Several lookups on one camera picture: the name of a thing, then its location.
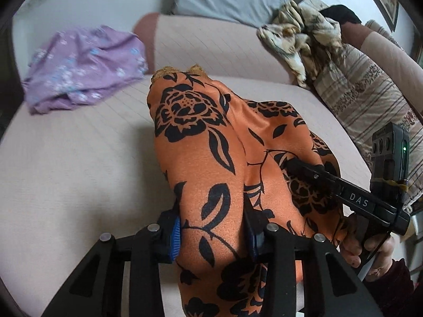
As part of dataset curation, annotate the striped beige blanket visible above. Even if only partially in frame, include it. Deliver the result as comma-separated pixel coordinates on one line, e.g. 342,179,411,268
315,21,422,210

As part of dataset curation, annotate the beige quilted bed cover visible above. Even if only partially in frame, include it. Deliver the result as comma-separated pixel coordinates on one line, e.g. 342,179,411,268
0,74,373,317

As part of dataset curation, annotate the beige patterned crumpled garment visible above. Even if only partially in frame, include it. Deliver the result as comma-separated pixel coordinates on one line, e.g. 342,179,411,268
257,0,343,88

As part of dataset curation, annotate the orange black floral garment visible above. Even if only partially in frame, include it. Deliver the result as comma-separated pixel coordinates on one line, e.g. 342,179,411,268
147,66,346,316

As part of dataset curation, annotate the pink bolster pillow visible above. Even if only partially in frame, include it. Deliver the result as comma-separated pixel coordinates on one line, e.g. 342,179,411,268
133,13,295,85

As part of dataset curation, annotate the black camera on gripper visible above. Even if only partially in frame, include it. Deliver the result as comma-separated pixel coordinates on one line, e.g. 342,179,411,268
370,122,410,208

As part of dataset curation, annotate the person's right hand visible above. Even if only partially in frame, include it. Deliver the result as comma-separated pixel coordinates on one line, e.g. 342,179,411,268
339,213,396,282

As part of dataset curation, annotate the purple floral garment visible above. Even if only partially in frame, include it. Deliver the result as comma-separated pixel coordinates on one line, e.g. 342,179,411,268
22,25,148,115

